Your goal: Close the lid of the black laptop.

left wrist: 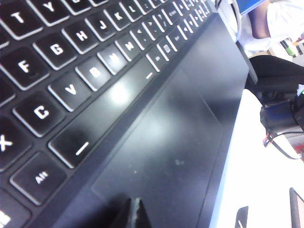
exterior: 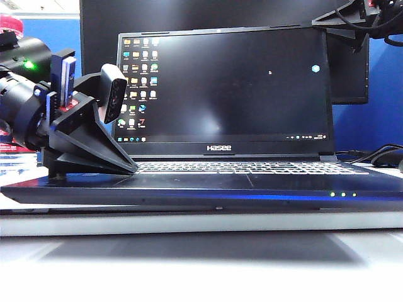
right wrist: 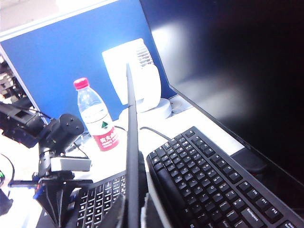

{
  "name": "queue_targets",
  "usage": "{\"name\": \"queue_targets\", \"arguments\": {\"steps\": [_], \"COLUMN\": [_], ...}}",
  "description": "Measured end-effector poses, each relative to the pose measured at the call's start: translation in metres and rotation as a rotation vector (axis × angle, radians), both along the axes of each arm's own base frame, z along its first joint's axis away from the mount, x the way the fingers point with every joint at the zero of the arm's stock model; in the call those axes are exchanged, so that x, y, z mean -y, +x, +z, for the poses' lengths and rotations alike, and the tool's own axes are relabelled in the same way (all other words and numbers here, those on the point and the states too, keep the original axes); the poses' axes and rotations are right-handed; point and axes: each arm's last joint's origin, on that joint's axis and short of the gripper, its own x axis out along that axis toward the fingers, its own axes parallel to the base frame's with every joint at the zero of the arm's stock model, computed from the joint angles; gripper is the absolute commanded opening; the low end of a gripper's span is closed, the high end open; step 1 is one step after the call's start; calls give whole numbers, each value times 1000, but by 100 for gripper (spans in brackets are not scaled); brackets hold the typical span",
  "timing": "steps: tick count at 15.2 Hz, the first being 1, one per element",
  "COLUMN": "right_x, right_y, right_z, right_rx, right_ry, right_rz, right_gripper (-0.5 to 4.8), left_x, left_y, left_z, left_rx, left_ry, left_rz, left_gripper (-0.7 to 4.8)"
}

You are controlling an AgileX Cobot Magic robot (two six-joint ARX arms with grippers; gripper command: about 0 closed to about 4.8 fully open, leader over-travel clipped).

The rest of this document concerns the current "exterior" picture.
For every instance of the black ASUS monitor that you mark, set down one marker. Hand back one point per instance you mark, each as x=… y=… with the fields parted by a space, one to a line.
x=189 y=12

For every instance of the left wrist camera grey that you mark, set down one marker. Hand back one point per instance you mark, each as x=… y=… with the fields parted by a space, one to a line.
x=114 y=91

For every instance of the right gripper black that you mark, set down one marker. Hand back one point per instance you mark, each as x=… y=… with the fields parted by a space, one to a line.
x=370 y=12

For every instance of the water bottle red label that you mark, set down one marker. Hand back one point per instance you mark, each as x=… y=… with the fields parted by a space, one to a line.
x=11 y=25

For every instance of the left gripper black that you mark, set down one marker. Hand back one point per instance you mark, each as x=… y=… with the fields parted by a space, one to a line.
x=69 y=110

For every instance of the black Hasee laptop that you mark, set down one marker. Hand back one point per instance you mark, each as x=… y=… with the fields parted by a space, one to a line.
x=220 y=94

